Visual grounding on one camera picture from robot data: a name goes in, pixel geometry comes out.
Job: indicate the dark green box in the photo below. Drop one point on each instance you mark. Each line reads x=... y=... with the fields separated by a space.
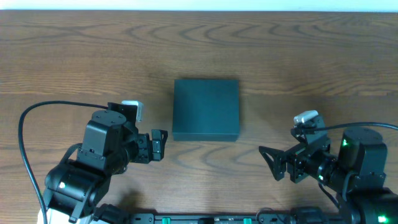
x=206 y=110

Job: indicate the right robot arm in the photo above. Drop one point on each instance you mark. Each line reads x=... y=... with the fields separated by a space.
x=356 y=174

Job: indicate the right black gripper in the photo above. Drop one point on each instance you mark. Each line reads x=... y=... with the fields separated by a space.
x=296 y=163

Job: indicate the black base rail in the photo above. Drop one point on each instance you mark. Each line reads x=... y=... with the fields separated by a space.
x=311 y=216

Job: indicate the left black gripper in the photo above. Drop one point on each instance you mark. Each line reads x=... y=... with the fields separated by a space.
x=144 y=148

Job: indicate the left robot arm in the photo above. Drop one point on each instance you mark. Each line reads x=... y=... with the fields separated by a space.
x=111 y=142

